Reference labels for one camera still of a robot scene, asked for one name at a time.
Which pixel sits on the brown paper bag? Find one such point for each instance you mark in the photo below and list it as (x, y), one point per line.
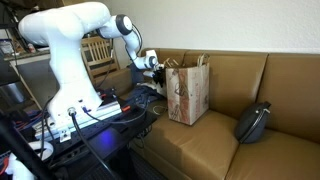
(188, 93)

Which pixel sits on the blue denim jeans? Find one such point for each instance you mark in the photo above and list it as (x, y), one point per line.
(143, 95)

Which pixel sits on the brown leather couch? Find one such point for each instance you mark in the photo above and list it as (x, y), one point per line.
(200, 146)

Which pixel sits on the grey desk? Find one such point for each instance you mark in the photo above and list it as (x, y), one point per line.
(30, 66)

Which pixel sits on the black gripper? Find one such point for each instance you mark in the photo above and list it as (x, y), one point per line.
(159, 71)

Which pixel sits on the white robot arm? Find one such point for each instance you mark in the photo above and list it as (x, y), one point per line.
(66, 50)

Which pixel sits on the black round zipper case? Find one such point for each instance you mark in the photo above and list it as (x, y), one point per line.
(251, 125)

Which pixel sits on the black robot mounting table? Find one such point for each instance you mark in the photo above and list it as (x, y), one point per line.
(113, 140)

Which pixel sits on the wooden slat chair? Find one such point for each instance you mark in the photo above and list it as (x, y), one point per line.
(98, 56)

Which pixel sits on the black tripod pole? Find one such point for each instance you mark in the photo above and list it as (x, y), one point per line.
(20, 150)

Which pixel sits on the black orange clamp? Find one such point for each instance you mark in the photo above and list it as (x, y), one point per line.
(103, 96)
(126, 108)

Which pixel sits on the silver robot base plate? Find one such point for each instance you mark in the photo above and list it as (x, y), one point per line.
(103, 111)

